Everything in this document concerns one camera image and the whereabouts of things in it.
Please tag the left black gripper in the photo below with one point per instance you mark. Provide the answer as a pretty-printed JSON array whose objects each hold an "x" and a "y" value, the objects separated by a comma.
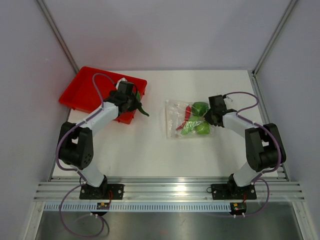
[{"x": 136, "y": 104}]

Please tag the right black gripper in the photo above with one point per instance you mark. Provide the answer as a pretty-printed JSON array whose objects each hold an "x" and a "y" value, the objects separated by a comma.
[{"x": 207, "y": 117}]

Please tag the dark green fake cucumber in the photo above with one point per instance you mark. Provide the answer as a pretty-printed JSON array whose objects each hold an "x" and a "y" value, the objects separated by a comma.
[{"x": 138, "y": 105}]

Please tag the clear zip top bag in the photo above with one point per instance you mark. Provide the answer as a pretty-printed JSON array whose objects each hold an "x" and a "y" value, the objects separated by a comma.
[{"x": 174, "y": 116}]

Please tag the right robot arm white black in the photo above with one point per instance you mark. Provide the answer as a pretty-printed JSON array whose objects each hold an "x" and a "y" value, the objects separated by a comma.
[{"x": 264, "y": 150}]

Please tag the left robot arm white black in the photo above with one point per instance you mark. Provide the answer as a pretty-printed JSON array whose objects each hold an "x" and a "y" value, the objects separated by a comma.
[{"x": 75, "y": 148}]

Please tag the dark green fake pepper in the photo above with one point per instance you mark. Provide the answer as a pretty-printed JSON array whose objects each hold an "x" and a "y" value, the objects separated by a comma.
[{"x": 199, "y": 108}]

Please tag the light green fake guava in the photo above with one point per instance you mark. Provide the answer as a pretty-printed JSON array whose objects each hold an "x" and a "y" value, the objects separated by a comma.
[{"x": 203, "y": 128}]

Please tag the light green fake lime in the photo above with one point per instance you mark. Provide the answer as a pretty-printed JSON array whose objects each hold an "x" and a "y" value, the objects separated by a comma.
[{"x": 190, "y": 125}]

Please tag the red plastic tray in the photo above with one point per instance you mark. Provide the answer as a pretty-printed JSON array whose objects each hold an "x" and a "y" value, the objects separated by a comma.
[{"x": 91, "y": 86}]

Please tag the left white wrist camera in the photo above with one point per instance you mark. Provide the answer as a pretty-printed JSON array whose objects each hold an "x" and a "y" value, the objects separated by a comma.
[{"x": 121, "y": 80}]

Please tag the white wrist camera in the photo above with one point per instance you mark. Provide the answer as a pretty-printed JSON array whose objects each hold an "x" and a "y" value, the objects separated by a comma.
[
  {"x": 121, "y": 80},
  {"x": 227, "y": 98}
]

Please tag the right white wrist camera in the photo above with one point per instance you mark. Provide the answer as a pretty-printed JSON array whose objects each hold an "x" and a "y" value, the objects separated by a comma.
[{"x": 227, "y": 98}]

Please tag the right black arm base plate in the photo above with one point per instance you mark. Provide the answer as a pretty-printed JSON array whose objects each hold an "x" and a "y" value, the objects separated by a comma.
[{"x": 224, "y": 192}]

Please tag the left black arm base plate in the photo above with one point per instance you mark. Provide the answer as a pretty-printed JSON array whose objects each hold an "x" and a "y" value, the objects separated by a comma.
[{"x": 105, "y": 192}]

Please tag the aluminium mounting rail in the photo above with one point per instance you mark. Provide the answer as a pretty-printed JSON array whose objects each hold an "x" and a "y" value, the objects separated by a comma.
[{"x": 168, "y": 189}]

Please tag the white slotted cable duct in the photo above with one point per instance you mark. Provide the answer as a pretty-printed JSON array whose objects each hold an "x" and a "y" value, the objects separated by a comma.
[{"x": 167, "y": 207}]

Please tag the left aluminium corner post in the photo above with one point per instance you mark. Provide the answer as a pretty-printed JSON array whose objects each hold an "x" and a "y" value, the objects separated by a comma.
[{"x": 43, "y": 7}]

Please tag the aluminium corner post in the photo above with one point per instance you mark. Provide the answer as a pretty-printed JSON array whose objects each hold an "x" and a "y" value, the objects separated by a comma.
[
  {"x": 275, "y": 35},
  {"x": 43, "y": 7}
]

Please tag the right aluminium corner post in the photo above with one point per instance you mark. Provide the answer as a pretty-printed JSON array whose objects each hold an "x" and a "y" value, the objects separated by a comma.
[{"x": 275, "y": 35}]

